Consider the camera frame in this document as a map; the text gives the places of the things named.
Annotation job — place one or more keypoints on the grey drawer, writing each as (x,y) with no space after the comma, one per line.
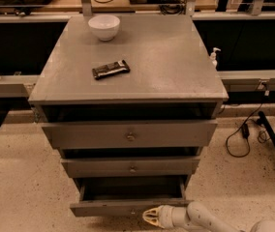
(131,134)
(128,196)
(125,167)

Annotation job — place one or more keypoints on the grey top drawer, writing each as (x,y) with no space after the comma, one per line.
(131,134)

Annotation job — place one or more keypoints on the grey bottom drawer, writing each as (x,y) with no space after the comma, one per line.
(128,196)

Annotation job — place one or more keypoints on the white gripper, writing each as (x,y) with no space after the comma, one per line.
(167,216)

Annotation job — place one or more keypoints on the black snack bar wrapper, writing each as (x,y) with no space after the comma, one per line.
(110,69)

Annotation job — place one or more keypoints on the grey wooden drawer cabinet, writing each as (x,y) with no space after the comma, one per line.
(171,79)

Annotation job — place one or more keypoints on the white pump dispenser bottle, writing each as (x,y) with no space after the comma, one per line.
(213,56)

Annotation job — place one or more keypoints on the white ceramic bowl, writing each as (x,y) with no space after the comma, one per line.
(105,26)

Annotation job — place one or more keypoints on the grey middle drawer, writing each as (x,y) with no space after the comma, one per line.
(125,167)

